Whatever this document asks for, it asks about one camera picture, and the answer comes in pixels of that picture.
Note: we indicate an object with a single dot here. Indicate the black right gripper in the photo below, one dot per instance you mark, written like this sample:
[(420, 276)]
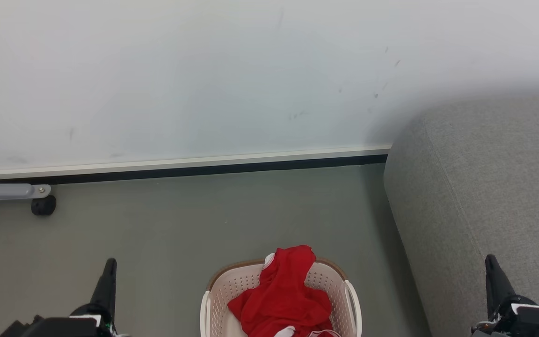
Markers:
[(506, 318)]

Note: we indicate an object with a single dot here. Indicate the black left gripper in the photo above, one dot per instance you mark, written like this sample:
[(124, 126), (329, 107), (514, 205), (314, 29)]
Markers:
[(95, 323)]

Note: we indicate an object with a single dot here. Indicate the red and white garment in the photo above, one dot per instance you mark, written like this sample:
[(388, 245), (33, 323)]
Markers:
[(283, 290)]

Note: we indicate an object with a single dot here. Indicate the grey fabric sofa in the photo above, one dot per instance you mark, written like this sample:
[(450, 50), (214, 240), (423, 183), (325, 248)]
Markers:
[(484, 187)]

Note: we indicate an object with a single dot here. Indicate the black caster wheel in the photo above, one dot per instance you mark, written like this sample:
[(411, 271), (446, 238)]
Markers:
[(43, 206)]

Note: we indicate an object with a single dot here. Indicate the beige perforated laundry basket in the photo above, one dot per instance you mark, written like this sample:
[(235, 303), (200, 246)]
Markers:
[(232, 290)]

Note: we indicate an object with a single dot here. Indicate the grey metal stand leg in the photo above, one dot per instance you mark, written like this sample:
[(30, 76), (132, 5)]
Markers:
[(3, 191)]

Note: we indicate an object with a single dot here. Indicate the white and black baseboard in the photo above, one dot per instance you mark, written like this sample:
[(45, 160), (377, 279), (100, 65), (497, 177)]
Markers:
[(180, 166)]

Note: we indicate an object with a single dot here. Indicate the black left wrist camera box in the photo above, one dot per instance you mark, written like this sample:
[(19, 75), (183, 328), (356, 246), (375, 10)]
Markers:
[(54, 328)]

